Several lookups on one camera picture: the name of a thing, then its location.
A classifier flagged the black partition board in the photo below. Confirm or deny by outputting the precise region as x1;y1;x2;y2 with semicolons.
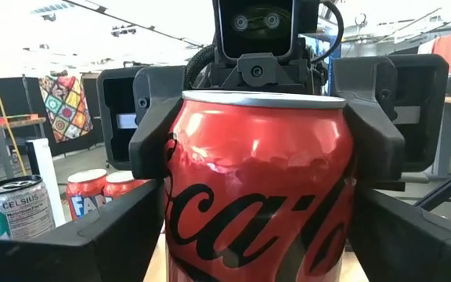
0;72;107;157

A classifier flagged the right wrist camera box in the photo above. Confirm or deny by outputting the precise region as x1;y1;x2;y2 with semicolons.
212;0;301;63

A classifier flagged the black corrugated conduit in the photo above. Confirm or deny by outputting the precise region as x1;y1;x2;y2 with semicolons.
185;42;218;90

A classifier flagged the wooden workbench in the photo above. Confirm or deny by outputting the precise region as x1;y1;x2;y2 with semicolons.
0;113;48;181

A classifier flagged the white Celsius can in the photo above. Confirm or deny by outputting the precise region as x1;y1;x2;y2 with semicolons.
0;174;57;240

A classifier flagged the red Fanta strawberry can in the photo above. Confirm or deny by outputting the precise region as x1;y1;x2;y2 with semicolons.
103;170;151;201
65;168;109;222

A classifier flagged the right camera cable loop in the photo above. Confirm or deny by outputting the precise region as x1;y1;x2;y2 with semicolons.
310;0;346;66

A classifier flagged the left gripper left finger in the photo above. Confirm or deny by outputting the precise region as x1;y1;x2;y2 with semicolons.
0;178;167;282

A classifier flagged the orange hanging cloth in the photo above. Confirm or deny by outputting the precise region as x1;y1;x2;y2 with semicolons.
417;33;451;76

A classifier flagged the yellow cable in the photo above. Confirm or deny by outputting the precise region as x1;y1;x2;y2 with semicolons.
0;52;29;177

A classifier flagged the red Coca-Cola Zero can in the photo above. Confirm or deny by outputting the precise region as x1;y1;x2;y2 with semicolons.
164;90;358;282

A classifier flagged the white tower fan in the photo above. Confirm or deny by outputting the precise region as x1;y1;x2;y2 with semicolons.
25;137;67;229

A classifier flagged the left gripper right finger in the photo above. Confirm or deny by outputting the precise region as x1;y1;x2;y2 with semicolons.
348;183;451;282

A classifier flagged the black metal strut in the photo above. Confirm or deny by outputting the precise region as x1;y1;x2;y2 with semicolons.
415;156;451;212

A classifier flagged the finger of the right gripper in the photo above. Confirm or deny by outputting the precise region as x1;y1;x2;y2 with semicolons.
330;56;406;184
128;64;188;181

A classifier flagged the colourful patchwork quilt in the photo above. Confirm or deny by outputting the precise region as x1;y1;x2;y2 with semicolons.
38;74;95;144

